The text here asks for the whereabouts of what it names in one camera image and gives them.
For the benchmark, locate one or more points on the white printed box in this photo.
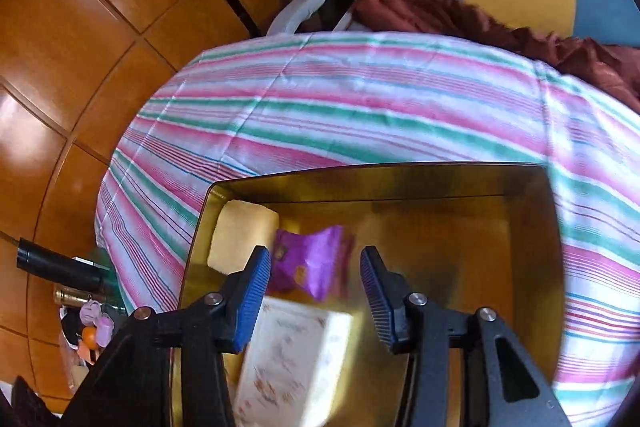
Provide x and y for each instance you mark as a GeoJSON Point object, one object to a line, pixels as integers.
{"type": "Point", "coordinates": [290, 357]}

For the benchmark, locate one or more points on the yellow sponge block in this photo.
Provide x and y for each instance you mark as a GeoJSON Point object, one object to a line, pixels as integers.
{"type": "Point", "coordinates": [240, 232]}

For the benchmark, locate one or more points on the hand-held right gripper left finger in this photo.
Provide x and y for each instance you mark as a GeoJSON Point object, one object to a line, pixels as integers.
{"type": "Point", "coordinates": [250, 302]}

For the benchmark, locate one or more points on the small orange ball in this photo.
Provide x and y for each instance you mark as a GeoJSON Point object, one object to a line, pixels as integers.
{"type": "Point", "coordinates": [89, 338]}

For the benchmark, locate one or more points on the purple snack packet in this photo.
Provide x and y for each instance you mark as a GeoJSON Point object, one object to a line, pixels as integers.
{"type": "Point", "coordinates": [310, 262]}

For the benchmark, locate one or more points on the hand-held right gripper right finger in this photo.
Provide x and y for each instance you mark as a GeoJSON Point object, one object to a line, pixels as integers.
{"type": "Point", "coordinates": [380, 307]}

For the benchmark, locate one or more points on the wooden wardrobe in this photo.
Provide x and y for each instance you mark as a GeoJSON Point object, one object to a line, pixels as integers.
{"type": "Point", "coordinates": [100, 7]}

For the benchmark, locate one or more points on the striped bed sheet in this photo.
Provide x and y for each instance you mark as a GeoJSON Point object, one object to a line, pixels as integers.
{"type": "Point", "coordinates": [350, 107]}

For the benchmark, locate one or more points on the black tube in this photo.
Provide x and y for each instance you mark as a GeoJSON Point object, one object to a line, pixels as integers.
{"type": "Point", "coordinates": [55, 264]}

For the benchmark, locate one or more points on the maroon cloth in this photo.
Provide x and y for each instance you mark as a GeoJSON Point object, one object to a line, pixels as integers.
{"type": "Point", "coordinates": [500, 32]}

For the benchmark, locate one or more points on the square metal tin box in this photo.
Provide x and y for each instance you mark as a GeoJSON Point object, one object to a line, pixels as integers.
{"type": "Point", "coordinates": [450, 247]}

